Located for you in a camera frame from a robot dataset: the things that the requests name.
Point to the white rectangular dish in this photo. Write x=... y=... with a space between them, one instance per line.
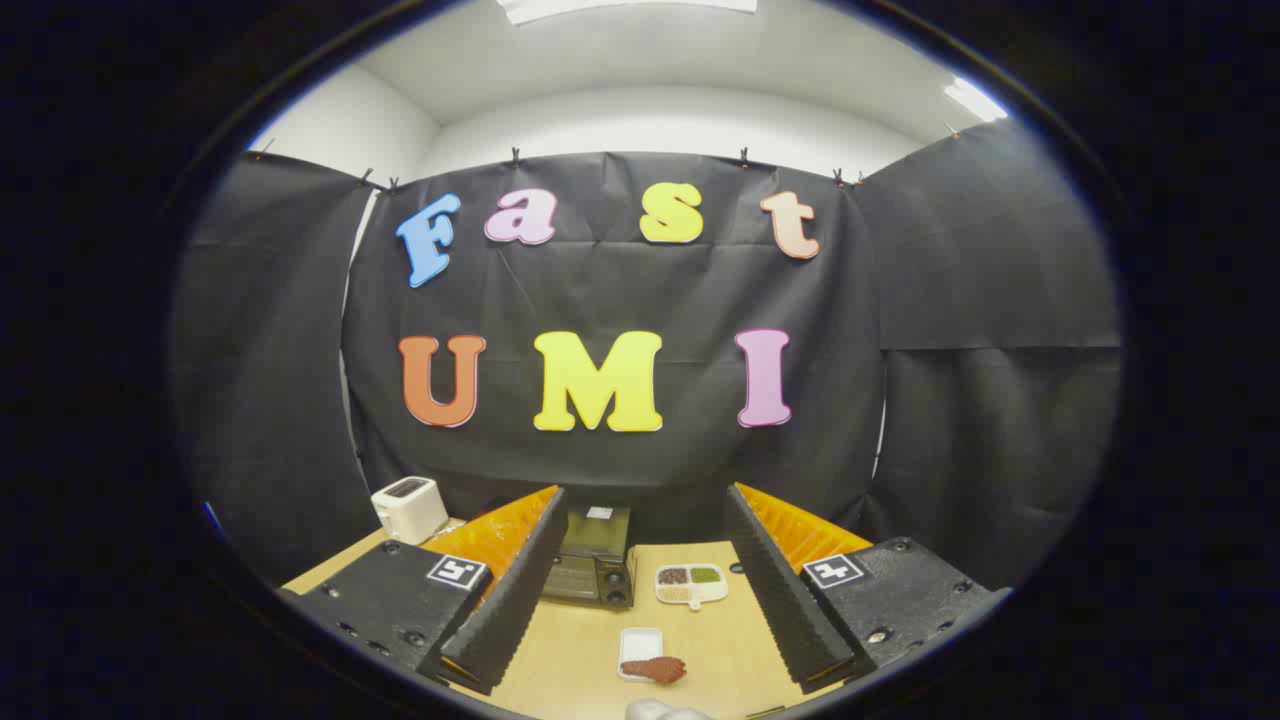
x=640 y=640

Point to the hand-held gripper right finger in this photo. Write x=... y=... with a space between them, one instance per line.
x=775 y=590

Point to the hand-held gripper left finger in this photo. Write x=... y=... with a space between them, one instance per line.
x=520 y=590

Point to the brown meat steak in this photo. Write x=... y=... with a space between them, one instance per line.
x=655 y=669

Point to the white divided spice plate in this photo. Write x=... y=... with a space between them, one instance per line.
x=690 y=585

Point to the black toaster oven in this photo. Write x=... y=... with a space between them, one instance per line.
x=600 y=577

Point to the ceiling light panel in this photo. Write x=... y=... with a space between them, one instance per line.
x=630 y=8
x=975 y=100

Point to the black backdrop cloth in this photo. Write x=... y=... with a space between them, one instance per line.
x=620 y=290

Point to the white toaster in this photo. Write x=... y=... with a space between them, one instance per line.
x=408 y=508

